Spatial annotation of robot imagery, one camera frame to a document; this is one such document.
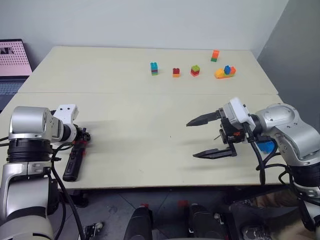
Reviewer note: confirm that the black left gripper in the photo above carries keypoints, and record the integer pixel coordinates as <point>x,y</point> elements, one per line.
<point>78,135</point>

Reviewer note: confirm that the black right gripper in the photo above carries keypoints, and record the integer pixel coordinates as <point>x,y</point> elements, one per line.
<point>230,135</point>

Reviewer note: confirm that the small metal screwdriver bit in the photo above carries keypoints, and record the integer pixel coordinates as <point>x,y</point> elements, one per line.
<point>216,137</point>

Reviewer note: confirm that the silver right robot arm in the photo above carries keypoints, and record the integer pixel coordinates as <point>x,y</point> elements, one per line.
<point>290,130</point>

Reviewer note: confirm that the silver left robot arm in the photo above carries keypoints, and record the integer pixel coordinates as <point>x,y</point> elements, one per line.
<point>27,140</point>

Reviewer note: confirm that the blue plastic object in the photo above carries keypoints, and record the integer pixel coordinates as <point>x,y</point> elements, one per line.
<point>266,146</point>

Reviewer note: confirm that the orange yellow blue block pile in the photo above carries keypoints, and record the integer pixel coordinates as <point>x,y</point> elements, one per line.
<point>225,72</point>

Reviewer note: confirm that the green red block stack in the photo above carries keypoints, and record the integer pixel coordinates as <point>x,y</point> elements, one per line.
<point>195,70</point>

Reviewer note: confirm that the red orange block stack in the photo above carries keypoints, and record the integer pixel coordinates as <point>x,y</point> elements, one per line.
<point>176,72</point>

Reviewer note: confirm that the orange green block stack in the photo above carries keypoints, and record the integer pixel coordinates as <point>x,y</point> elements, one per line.
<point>214,55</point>

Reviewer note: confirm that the dark rounded shape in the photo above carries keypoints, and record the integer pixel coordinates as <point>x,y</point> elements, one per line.
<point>203,222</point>
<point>139,223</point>

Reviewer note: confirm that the cyan purple green block stack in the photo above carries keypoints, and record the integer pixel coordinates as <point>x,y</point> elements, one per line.
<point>154,68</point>

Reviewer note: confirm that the white caster wheel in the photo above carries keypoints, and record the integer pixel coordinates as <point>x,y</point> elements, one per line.
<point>96,228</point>

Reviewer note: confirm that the laptop with pink screen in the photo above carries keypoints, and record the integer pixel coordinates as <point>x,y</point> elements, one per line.
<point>12,65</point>

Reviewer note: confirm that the grey shoe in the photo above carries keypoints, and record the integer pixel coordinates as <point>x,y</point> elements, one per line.
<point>253,232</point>

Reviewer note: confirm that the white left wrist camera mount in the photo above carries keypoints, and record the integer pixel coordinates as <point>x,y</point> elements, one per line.
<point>66,113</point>

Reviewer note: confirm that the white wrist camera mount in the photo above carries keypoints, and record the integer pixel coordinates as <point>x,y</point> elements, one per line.
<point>237,112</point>
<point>66,113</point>

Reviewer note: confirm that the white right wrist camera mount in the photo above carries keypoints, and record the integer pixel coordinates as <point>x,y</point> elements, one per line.
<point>237,112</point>

